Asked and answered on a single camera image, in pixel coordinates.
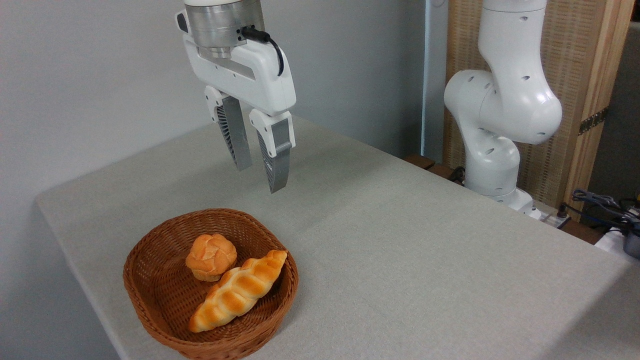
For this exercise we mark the long braided bread loaf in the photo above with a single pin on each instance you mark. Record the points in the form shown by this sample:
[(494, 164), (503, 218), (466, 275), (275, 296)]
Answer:
[(240, 292)]

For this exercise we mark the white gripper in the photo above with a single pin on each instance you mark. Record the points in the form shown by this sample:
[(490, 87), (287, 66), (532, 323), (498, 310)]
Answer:
[(260, 80)]

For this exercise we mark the metal screen hinge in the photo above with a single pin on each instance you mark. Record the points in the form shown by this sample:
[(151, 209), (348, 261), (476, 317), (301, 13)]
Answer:
[(594, 120)]

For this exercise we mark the round orange bread roll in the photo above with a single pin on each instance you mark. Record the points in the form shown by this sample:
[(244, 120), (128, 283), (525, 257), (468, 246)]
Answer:
[(211, 256)]

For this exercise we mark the white connector block with plug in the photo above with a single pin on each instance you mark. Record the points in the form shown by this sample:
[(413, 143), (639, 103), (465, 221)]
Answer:
[(550, 216)]

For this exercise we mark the brown woven wicker basket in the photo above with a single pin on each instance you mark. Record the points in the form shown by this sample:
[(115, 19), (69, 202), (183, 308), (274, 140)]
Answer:
[(165, 295)]

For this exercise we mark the grey tablecloth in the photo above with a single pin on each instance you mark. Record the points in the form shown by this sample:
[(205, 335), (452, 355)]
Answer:
[(425, 260)]

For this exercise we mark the white vertical wall conduit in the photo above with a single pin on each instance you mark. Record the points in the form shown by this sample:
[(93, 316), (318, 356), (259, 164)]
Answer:
[(434, 75)]

